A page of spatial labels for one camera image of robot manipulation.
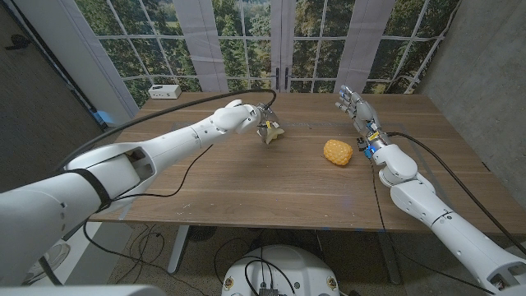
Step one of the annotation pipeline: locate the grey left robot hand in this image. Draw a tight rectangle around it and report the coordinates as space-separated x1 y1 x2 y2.
255 102 284 144

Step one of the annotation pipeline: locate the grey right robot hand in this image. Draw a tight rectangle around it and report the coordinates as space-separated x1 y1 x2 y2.
335 85 390 149

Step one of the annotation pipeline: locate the pale yellow sponge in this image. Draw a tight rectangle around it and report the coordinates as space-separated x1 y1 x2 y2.
265 127 286 145

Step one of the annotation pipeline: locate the orange toy pineapple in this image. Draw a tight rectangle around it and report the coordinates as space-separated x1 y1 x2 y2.
323 139 354 167

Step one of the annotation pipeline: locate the printed window forest backdrop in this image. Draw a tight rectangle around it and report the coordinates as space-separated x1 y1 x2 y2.
61 0 461 110

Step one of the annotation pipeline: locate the white power strip box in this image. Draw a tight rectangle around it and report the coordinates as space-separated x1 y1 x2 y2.
148 84 182 100

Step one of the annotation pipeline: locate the dark ribbed round object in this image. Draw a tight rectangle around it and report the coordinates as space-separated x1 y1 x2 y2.
188 225 217 243

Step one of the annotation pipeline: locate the grey table leg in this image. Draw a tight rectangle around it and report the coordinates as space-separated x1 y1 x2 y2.
376 232 403 285
167 224 190 275

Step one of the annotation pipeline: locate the white robot torso base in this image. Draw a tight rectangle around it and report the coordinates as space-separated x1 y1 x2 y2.
221 244 340 296

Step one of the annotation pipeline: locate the white sneaker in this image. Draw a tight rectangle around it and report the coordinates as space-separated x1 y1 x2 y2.
39 241 71 272

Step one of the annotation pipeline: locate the white robot body edge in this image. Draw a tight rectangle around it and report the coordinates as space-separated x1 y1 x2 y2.
0 284 166 296

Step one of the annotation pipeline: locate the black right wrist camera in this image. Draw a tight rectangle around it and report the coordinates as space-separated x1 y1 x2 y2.
356 137 373 160

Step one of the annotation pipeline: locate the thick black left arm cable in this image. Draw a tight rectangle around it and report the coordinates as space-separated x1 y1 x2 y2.
55 88 278 172

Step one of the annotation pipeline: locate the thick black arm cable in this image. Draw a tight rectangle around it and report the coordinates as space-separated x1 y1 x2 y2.
385 131 526 256
55 88 278 172

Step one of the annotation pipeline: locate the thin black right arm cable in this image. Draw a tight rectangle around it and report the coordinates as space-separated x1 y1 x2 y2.
369 158 494 295

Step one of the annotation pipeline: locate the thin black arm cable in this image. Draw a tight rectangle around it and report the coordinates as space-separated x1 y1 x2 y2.
369 158 494 295
81 143 214 296

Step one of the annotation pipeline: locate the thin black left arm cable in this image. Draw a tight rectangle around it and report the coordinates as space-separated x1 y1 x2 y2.
81 143 214 296

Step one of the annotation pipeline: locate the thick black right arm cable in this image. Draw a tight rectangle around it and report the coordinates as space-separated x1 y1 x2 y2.
385 131 526 256

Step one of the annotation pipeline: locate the thin black floor cable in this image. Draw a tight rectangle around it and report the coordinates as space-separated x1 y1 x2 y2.
114 224 166 284
213 237 264 284

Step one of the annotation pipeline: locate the black torso cable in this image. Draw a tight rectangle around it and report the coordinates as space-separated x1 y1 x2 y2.
242 257 297 296

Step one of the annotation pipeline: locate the black door handle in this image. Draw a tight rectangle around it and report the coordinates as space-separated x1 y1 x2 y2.
4 34 32 51

